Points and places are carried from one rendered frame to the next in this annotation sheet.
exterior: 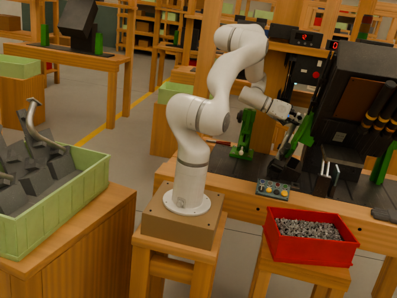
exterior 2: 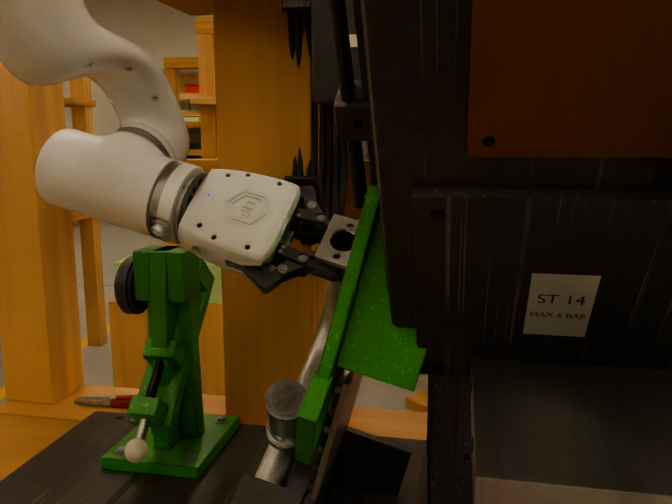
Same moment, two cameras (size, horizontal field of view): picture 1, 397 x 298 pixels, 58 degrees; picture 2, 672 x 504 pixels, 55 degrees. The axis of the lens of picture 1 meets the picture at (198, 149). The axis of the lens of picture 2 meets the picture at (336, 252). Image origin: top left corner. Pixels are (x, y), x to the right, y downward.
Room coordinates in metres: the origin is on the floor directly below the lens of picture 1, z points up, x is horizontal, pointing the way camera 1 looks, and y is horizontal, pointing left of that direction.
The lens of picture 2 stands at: (1.14, -0.49, 1.31)
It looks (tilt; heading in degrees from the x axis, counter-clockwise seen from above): 10 degrees down; 1
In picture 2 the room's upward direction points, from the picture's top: straight up
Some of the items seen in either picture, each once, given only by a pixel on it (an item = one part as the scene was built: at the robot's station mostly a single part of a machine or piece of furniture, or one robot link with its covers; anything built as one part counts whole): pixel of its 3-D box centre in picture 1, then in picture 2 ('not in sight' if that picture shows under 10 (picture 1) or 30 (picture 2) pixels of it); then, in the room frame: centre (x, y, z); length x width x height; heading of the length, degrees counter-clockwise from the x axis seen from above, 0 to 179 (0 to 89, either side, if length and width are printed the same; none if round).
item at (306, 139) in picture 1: (308, 129); (388, 294); (1.70, -0.52, 1.17); 0.13 x 0.12 x 0.20; 80
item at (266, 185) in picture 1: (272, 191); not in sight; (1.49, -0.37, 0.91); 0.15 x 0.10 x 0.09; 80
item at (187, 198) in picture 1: (189, 181); not in sight; (1.22, 0.02, 1.04); 0.19 x 0.19 x 0.18
